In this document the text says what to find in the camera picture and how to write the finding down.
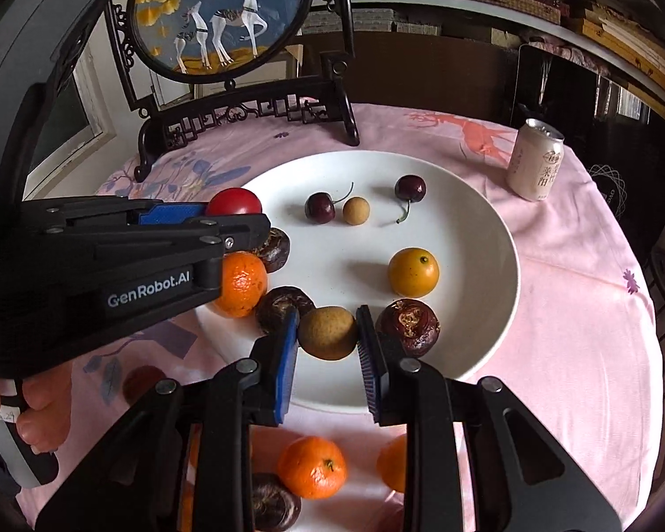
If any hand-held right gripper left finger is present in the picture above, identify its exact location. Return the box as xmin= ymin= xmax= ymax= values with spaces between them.
xmin=33 ymin=309 xmax=301 ymax=532

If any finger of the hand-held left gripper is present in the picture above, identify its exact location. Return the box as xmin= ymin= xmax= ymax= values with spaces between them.
xmin=61 ymin=213 xmax=271 ymax=258
xmin=22 ymin=195 xmax=210 ymax=226

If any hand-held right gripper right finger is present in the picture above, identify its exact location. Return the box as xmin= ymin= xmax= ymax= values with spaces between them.
xmin=356 ymin=305 xmax=624 ymax=532

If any red cherry tomato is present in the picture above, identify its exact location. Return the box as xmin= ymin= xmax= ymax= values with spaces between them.
xmin=206 ymin=187 xmax=263 ymax=217

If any dark red cherry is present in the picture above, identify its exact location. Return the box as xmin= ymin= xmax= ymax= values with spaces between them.
xmin=304 ymin=182 xmax=356 ymax=224
xmin=393 ymin=174 xmax=427 ymax=225

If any yellow round citrus fruit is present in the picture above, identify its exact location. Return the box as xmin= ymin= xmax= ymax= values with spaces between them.
xmin=388 ymin=247 xmax=440 ymax=298

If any small tan longan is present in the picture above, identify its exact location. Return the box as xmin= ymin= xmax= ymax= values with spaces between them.
xmin=342 ymin=196 xmax=371 ymax=225

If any white oval plate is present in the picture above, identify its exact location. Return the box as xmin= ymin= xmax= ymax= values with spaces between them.
xmin=194 ymin=149 xmax=520 ymax=414

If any person's left hand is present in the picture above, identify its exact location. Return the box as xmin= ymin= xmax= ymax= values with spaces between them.
xmin=0 ymin=364 xmax=75 ymax=452

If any large mandarin orange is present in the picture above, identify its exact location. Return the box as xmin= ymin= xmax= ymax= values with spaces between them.
xmin=277 ymin=436 xmax=348 ymax=500

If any dark red plum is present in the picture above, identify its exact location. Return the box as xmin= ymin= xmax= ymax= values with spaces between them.
xmin=123 ymin=364 xmax=168 ymax=407

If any white framed window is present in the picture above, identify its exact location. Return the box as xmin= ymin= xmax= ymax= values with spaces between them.
xmin=25 ymin=50 xmax=117 ymax=200

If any pink floral tablecloth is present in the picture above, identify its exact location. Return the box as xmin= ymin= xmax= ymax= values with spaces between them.
xmin=16 ymin=102 xmax=665 ymax=532

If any round deer embroidery table screen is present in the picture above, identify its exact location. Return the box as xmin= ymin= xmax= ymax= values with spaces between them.
xmin=104 ymin=0 xmax=361 ymax=184

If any pale drink can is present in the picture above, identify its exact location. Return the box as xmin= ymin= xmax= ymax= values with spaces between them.
xmin=506 ymin=118 xmax=565 ymax=202

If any black glossy cabinet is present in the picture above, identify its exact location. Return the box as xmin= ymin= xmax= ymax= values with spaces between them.
xmin=512 ymin=44 xmax=652 ymax=128

